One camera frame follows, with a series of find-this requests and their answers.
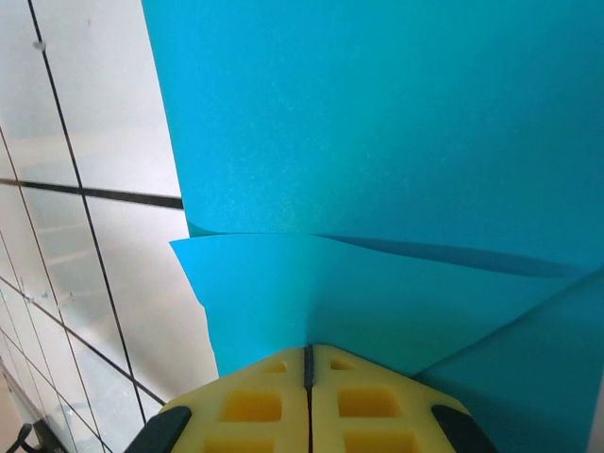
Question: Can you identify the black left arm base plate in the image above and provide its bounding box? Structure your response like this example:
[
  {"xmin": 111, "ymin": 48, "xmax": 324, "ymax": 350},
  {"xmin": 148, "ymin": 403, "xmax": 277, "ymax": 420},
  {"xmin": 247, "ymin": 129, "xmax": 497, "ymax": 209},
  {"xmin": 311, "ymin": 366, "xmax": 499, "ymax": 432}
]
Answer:
[{"xmin": 12, "ymin": 421, "xmax": 54, "ymax": 453}]

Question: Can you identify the blue cloth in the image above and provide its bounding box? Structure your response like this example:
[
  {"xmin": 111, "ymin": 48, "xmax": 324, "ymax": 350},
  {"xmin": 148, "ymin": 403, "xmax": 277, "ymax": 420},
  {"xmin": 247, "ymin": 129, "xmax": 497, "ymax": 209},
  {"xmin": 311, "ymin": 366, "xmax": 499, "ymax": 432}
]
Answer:
[{"xmin": 140, "ymin": 0, "xmax": 604, "ymax": 453}]

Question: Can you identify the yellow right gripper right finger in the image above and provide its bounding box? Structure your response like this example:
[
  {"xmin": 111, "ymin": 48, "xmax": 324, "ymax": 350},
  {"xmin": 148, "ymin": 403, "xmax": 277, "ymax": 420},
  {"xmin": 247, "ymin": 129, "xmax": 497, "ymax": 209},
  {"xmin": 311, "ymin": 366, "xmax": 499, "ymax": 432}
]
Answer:
[{"xmin": 310, "ymin": 343, "xmax": 497, "ymax": 453}]

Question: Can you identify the long aluminium mounting rail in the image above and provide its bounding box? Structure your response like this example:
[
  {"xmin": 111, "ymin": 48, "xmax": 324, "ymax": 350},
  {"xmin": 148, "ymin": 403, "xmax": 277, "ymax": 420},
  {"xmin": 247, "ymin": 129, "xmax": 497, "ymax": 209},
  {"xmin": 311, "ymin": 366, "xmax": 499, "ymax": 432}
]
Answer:
[{"xmin": 0, "ymin": 356, "xmax": 51, "ymax": 453}]

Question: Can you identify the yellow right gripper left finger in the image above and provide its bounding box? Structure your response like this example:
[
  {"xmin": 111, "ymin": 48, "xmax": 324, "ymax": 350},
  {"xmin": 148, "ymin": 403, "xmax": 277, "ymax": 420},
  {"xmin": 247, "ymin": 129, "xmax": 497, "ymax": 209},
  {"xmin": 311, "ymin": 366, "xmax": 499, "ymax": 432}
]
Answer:
[{"xmin": 126, "ymin": 345, "xmax": 311, "ymax": 453}]

